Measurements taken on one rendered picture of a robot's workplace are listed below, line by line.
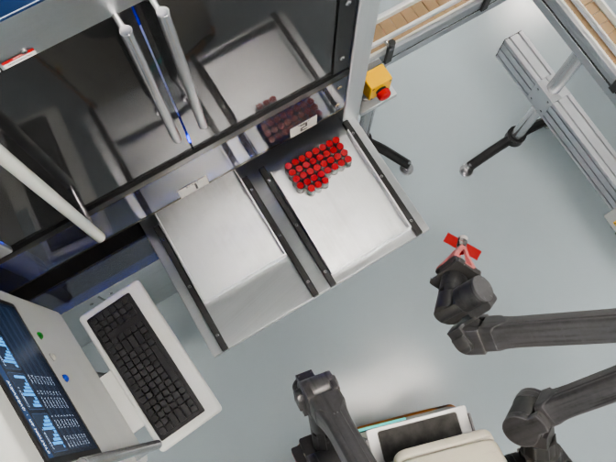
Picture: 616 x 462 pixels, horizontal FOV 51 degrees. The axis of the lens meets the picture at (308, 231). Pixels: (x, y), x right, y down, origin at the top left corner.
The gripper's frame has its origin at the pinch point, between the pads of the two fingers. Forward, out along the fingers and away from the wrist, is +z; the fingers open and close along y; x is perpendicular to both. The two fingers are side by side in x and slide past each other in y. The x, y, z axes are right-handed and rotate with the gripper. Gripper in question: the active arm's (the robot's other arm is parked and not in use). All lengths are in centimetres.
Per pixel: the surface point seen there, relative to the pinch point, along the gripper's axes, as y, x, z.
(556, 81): 1, 25, 105
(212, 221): 52, -49, 12
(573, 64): -10, 22, 99
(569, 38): -18, 13, 93
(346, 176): 29, -24, 34
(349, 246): 35.5, -13.3, 17.5
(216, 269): 55, -41, 1
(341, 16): -21, -51, 17
